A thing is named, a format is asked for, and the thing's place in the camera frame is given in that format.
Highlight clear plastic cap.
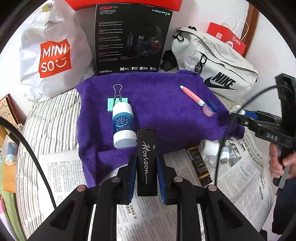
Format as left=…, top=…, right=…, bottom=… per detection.
left=207, top=155, right=220, bottom=166

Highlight red paper bag white handles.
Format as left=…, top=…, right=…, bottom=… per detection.
left=206, top=14, right=249, bottom=56

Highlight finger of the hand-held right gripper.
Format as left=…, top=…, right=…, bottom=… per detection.
left=235, top=115, right=293, bottom=149
left=240, top=109, right=282, bottom=122

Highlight grey waist bag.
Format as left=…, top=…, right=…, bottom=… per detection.
left=161, top=26, right=259, bottom=102

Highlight black lighter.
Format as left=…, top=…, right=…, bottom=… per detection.
left=136, top=128, right=160, bottom=197

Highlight blue and pink eraser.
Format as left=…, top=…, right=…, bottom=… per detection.
left=201, top=98, right=218, bottom=117

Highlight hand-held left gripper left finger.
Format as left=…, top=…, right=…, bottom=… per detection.
left=28, top=155, right=138, bottom=241

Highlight green cloth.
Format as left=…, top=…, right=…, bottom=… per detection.
left=0, top=185, right=26, bottom=241

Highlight thick black cable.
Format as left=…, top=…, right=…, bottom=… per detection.
left=0, top=116, right=58, bottom=209

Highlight person's right hand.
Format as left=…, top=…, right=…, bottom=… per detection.
left=269, top=139, right=296, bottom=179

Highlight newspaper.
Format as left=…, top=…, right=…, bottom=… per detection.
left=38, top=132, right=278, bottom=241

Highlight white tape roll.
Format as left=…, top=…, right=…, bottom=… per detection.
left=199, top=138, right=219, bottom=156

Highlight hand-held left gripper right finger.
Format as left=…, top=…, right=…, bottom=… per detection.
left=156, top=155, right=257, bottom=241

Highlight small white plug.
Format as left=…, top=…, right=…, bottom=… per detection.
left=217, top=145, right=229, bottom=165

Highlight brown wooden frame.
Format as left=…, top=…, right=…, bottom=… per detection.
left=240, top=9, right=259, bottom=58

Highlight person's right forearm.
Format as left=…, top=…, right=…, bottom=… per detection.
left=274, top=183, right=296, bottom=234

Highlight white plug adapter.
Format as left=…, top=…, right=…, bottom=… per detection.
left=230, top=105, right=246, bottom=116

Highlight pink and white pen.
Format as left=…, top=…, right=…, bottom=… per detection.
left=180, top=85, right=205, bottom=106

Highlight purple towel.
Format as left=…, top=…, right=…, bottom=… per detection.
left=75, top=70, right=245, bottom=189

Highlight dark brown slim box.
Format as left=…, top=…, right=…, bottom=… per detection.
left=187, top=146, right=213, bottom=187

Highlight white plastic shopping bag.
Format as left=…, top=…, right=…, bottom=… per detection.
left=19, top=0, right=95, bottom=103

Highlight black headset box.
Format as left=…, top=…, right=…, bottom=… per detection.
left=94, top=3, right=173, bottom=75

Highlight brown patterned box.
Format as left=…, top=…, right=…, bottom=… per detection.
left=0, top=94, right=27, bottom=126

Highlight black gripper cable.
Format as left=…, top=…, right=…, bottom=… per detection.
left=214, top=85, right=278, bottom=186

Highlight green binder clip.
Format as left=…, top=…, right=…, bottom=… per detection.
left=107, top=84, right=128, bottom=112

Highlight blue and white bottle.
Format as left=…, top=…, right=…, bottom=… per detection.
left=112, top=103, right=137, bottom=149

